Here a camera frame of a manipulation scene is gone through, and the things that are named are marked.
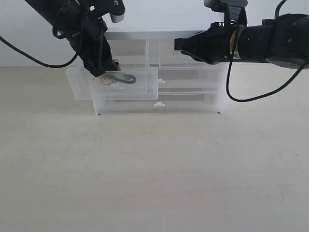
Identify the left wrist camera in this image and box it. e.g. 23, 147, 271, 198
89, 0, 126, 24

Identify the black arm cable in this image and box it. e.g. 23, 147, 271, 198
225, 0, 309, 102
0, 0, 107, 75

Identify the gold keychain with black strap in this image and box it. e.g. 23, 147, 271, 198
96, 59, 137, 86

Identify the white plastic drawer cabinet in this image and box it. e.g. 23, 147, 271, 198
91, 0, 229, 116

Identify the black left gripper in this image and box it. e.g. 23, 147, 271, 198
52, 0, 120, 77

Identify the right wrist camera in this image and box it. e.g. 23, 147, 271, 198
203, 0, 248, 27

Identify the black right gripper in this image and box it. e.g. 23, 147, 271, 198
174, 22, 239, 65

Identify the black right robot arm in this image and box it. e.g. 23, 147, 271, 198
174, 14, 309, 69

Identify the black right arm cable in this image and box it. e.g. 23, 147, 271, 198
225, 0, 309, 102

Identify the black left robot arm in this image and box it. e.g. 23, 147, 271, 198
27, 0, 126, 77

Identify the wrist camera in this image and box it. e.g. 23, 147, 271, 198
203, 0, 248, 27
89, 0, 126, 24

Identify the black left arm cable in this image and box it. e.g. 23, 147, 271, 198
0, 0, 107, 75

